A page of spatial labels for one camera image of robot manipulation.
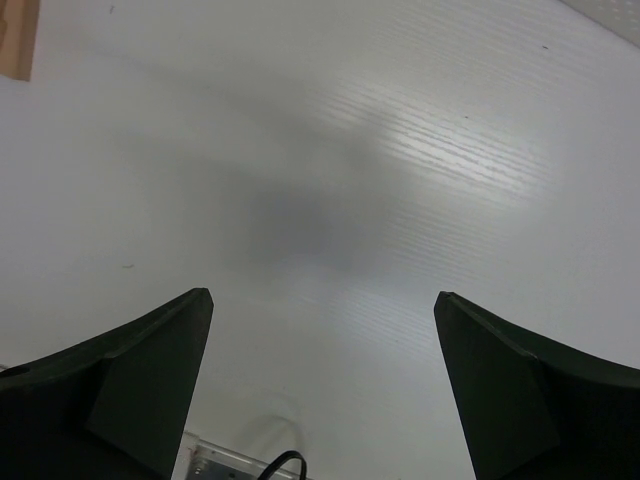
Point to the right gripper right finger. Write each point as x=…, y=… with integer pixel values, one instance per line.
x=533, y=408

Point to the white perforated box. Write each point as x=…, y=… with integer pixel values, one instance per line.
x=621, y=17

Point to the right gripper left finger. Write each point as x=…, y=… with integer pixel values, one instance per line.
x=111, y=407

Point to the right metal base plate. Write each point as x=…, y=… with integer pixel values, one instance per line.
x=200, y=459

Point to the long light wood block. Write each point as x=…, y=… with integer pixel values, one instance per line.
x=19, y=23

